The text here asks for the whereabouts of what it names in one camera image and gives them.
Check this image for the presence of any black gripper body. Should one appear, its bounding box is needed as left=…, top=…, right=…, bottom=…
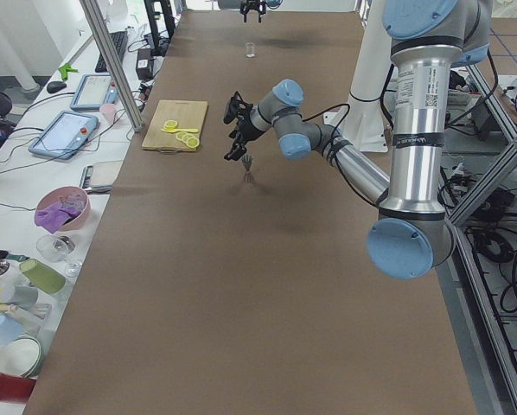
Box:
left=233, top=105, right=259, bottom=145
left=239, top=0, right=265, bottom=12

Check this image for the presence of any steel jigger measuring cup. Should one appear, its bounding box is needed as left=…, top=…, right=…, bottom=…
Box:
left=241, top=155, right=253, bottom=183

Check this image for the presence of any clear glass shaker cup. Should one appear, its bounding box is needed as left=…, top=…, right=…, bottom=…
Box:
left=246, top=42, right=256, bottom=58

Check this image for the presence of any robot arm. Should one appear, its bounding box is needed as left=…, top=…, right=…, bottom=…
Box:
left=216, top=0, right=283, bottom=22
left=223, top=1, right=493, bottom=279

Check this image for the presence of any pink cup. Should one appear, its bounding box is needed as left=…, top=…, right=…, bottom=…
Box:
left=99, top=103, right=117, bottom=125

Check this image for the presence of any green cup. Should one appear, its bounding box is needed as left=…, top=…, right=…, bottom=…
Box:
left=18, top=259, right=66, bottom=295

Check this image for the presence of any light blue cup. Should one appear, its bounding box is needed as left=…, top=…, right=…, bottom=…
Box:
left=0, top=314, right=24, bottom=346

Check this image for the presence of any wooden cutting board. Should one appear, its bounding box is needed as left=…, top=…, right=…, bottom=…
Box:
left=142, top=99, right=208, bottom=153

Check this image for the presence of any lemon slice under knife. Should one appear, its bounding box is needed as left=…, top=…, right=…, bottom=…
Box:
left=163, top=120, right=178, bottom=131

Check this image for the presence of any black power adapter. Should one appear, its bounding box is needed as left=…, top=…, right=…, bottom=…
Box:
left=136, top=48, right=154, bottom=80

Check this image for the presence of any black keyboard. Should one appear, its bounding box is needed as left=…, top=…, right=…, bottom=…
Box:
left=94, top=30, right=130, bottom=73

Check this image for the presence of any far teach pendant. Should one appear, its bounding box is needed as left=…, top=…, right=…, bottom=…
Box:
left=70, top=73, right=118, bottom=112

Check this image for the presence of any teach pendant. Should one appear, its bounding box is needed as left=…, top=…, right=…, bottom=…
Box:
left=29, top=111, right=99, bottom=160
left=70, top=73, right=118, bottom=112

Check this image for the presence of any near teach pendant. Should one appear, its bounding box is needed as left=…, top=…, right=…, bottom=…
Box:
left=29, top=111, right=99, bottom=160

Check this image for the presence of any pink bowl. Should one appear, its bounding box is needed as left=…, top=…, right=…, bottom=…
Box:
left=34, top=186, right=91, bottom=233

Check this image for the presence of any purple cloth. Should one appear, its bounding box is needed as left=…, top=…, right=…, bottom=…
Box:
left=34, top=202, right=81, bottom=233

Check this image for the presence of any black computer mouse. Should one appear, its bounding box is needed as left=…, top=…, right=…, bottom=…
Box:
left=46, top=80, right=67, bottom=94

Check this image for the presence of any wine glass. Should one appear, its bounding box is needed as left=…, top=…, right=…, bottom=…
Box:
left=35, top=234, right=82, bottom=278

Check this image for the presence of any white green bowl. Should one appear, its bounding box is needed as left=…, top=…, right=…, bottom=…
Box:
left=0, top=336, right=43, bottom=378

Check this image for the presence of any red cylinder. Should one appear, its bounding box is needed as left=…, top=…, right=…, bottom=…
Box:
left=0, top=372, right=36, bottom=404

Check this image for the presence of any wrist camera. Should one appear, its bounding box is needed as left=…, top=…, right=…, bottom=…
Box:
left=223, top=95, right=240, bottom=125

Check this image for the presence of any aluminium frame post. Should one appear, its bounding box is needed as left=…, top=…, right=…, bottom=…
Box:
left=80, top=0, right=144, bottom=132

